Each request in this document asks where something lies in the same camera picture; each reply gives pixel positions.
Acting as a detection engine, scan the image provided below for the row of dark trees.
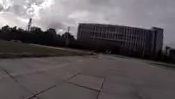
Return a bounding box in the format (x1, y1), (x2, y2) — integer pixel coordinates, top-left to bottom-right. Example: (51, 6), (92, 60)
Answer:
(0, 20), (79, 54)

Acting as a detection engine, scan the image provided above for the tall mast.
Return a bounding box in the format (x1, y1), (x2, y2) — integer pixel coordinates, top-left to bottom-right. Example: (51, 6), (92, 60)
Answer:
(27, 17), (34, 33)

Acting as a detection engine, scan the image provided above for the large dark glass-fronted building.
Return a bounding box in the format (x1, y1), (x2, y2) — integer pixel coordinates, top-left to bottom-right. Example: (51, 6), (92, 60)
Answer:
(73, 15), (167, 63)

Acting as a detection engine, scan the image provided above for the grey concrete slab pavement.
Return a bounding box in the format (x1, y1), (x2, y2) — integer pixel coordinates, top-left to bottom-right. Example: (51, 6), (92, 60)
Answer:
(0, 36), (175, 99)

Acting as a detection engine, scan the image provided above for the concrete kerb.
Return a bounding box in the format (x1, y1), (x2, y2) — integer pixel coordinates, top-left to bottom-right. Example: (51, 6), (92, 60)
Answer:
(0, 38), (97, 79)

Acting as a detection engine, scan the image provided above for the grass strip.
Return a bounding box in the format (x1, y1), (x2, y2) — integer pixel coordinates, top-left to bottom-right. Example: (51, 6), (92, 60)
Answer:
(0, 38), (91, 71)

